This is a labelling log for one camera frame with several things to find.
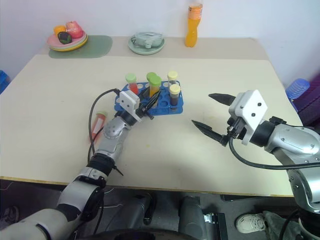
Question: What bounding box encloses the red tube with white label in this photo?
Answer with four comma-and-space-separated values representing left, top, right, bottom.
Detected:
90, 111, 109, 138

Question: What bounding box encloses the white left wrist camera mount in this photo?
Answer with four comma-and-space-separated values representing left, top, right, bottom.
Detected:
118, 90, 141, 118

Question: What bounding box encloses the orange tube with green cap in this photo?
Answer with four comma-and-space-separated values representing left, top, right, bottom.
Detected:
145, 71, 163, 99

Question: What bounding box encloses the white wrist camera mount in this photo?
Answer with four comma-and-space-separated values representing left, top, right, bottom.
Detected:
228, 89, 269, 146
118, 90, 141, 118

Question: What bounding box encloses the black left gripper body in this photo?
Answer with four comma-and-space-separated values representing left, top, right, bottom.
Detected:
136, 99, 154, 121

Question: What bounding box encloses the grey-green folded mask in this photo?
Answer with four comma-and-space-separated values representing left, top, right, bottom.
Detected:
130, 31, 165, 49

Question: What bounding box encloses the orange soda bottle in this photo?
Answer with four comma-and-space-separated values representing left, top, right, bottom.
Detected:
184, 0, 204, 48

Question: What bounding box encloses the blue plastic crate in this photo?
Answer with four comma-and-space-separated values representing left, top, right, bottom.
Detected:
0, 69, 11, 95

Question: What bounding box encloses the pale green plate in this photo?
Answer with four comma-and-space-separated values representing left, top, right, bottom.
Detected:
127, 34, 167, 56

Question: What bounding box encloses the stack of pastel plates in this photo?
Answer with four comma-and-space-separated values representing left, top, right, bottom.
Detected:
47, 30, 89, 53

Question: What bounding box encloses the orange toy fruit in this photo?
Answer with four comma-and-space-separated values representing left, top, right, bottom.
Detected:
53, 25, 67, 36

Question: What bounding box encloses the red tube with green cap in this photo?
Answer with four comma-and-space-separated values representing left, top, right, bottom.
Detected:
124, 72, 140, 96

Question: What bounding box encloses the dark tube with yellow cap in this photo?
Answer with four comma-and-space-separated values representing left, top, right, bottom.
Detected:
168, 83, 182, 106
167, 70, 179, 89

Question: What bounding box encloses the dark toy avocado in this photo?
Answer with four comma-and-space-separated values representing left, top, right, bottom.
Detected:
57, 31, 73, 44

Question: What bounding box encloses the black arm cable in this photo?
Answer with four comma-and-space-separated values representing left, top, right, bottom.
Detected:
87, 87, 121, 161
228, 137, 320, 171

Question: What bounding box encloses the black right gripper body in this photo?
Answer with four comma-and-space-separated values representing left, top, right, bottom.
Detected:
220, 116, 248, 148

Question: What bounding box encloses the blue test tube rack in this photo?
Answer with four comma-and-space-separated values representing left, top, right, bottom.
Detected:
114, 79, 185, 116

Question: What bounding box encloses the green placemat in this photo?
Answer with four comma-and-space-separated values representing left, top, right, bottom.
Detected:
47, 34, 114, 60

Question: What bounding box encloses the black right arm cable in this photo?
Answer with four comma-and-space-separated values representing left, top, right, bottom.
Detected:
228, 137, 320, 171

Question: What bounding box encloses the black box with metal bracket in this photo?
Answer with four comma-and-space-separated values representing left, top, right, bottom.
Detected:
201, 211, 228, 240

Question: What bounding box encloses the grey sneaker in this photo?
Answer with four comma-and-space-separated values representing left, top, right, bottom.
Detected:
0, 205, 20, 230

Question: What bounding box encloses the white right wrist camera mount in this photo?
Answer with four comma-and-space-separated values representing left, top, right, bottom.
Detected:
228, 89, 269, 146

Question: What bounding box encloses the purple plastic crate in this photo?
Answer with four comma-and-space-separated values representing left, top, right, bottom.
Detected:
294, 74, 320, 127

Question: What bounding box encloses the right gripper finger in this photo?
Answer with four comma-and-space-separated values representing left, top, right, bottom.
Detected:
191, 119, 224, 145
208, 92, 237, 107

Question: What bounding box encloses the pink toy peach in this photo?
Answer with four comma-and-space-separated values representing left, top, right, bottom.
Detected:
65, 20, 84, 39

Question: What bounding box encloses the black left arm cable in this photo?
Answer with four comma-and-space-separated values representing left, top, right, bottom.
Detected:
87, 87, 121, 161

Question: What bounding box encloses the white sneaker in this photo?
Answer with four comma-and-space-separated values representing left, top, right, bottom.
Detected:
235, 212, 266, 235

